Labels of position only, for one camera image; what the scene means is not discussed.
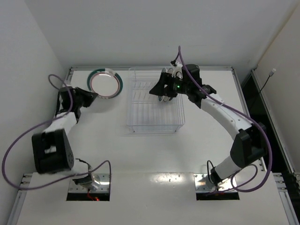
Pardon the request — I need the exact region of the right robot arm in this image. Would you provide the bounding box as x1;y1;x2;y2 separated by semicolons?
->
149;63;268;187

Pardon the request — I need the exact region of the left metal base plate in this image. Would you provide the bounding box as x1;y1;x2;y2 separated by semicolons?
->
68;173;110;194

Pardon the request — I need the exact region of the white wire dish rack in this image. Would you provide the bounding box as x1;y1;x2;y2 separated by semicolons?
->
127;67;185;134

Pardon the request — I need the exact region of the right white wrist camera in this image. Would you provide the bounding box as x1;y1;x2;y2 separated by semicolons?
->
162;61;182;77

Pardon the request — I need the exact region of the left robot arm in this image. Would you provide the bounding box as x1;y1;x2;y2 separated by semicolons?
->
31;87;98;174

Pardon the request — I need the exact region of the metal base plate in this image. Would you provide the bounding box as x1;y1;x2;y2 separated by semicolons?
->
68;173;110;194
194;173;237;194

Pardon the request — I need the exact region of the black wall cable with plug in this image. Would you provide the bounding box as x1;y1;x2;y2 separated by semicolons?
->
259;68;277;94

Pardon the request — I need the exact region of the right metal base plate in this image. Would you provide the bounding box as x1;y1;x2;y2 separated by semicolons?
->
194;173;237;194

